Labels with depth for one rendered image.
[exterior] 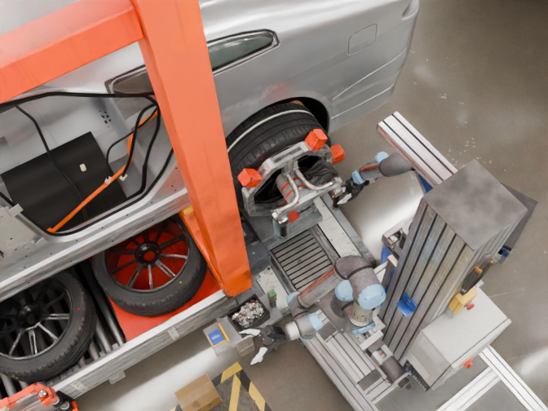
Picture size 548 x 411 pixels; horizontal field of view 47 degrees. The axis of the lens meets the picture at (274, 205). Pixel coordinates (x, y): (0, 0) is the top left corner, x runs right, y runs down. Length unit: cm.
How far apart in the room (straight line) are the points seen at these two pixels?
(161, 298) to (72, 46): 221
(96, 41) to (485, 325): 198
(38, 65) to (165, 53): 34
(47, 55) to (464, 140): 359
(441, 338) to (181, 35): 172
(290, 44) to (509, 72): 261
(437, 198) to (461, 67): 312
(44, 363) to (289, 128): 184
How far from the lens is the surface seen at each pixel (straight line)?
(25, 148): 394
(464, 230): 214
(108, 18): 171
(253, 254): 381
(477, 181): 224
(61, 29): 172
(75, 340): 376
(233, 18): 289
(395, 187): 452
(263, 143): 327
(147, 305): 371
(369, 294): 261
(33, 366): 378
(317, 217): 420
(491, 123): 496
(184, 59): 187
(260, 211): 357
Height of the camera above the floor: 391
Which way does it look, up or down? 63 degrees down
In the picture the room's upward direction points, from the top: 5 degrees counter-clockwise
